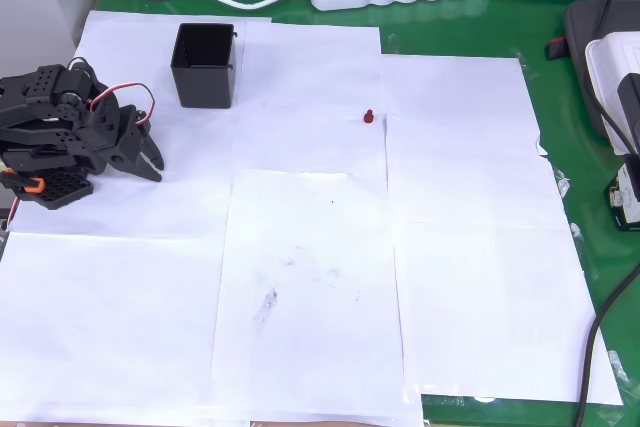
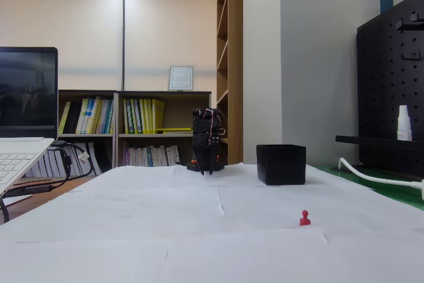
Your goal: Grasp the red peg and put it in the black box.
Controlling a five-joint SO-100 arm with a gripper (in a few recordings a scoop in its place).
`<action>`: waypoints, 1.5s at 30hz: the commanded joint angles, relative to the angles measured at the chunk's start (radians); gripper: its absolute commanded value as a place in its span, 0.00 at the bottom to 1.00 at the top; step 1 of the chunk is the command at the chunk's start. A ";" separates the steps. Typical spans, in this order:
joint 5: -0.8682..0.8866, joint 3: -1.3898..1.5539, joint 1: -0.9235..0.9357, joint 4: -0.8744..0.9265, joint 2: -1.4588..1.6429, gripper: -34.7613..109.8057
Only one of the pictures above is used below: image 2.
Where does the black orange robot base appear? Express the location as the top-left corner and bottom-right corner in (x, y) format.
(186, 155), (226, 172)

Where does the black square box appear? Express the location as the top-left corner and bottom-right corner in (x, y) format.
(256, 144), (307, 186)

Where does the flat lying yellow folder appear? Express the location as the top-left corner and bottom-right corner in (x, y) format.
(155, 127), (196, 135)

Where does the wide low wooden bookshelf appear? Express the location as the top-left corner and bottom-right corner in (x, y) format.
(114, 90), (212, 168)

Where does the thick yellow binder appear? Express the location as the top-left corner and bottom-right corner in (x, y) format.
(152, 98), (166, 135)

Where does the framed certificate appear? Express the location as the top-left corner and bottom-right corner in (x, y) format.
(168, 66), (194, 91)

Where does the white paper sheet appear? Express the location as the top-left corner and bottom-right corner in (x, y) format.
(6, 164), (227, 243)
(323, 229), (424, 283)
(0, 239), (168, 283)
(164, 226), (329, 283)
(172, 162), (424, 243)

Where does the tall wooden bookshelf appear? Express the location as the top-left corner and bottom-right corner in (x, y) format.
(217, 0), (244, 165)

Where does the narrow low wooden bookshelf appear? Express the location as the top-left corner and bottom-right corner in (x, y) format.
(58, 89), (117, 178)

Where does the black book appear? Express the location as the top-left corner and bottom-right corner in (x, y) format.
(63, 101), (82, 135)

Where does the leaning yellow book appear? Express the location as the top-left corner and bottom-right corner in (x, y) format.
(58, 101), (72, 135)

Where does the white laptop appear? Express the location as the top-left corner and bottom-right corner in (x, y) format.
(0, 46), (59, 196)

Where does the green desk mat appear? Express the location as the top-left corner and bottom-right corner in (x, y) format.
(309, 162), (424, 213)

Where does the black pegboard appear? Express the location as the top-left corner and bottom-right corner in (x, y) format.
(356, 0), (424, 178)

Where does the small white bottle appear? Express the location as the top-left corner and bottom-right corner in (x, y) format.
(396, 105), (414, 141)

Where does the white power strip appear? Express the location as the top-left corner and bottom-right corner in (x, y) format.
(410, 179), (424, 201)

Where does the red white servo wire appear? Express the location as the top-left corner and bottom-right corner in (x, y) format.
(202, 108), (227, 146)

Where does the black cable with white tag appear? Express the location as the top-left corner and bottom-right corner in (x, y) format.
(66, 142), (94, 178)

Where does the black laptop cable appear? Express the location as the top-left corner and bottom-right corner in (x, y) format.
(6, 142), (74, 196)

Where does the white power cable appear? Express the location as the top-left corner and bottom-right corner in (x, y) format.
(338, 157), (424, 188)

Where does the thick black curved cable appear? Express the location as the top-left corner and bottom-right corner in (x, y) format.
(0, 193), (11, 224)

